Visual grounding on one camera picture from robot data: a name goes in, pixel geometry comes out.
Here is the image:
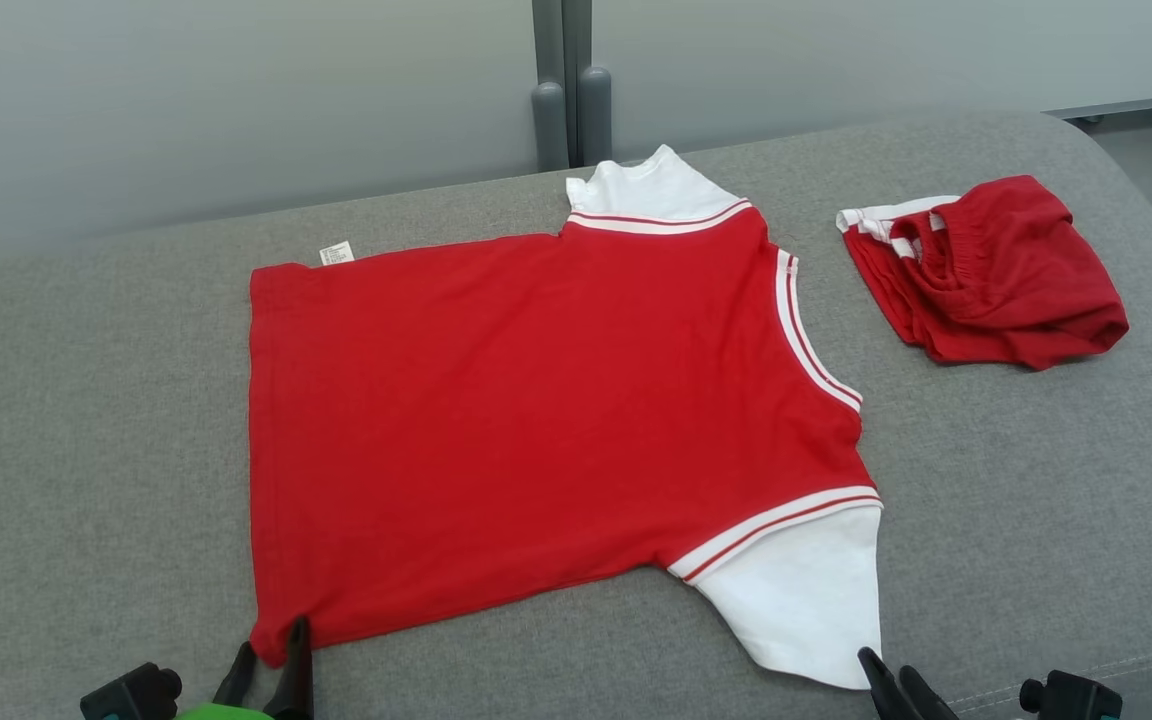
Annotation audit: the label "grey metal partition post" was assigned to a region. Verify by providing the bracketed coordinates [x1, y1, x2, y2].
[531, 0, 571, 172]
[566, 0, 615, 167]

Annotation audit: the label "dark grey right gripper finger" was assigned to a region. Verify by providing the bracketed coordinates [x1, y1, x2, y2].
[857, 647, 915, 720]
[898, 665, 959, 720]

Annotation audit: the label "red jersey with white sleeves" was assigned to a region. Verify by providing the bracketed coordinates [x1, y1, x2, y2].
[248, 144, 885, 692]

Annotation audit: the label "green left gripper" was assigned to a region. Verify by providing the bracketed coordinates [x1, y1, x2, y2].
[176, 617, 315, 720]

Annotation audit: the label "red Bulls 23 shorts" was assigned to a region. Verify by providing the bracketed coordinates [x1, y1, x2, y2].
[836, 175, 1131, 372]

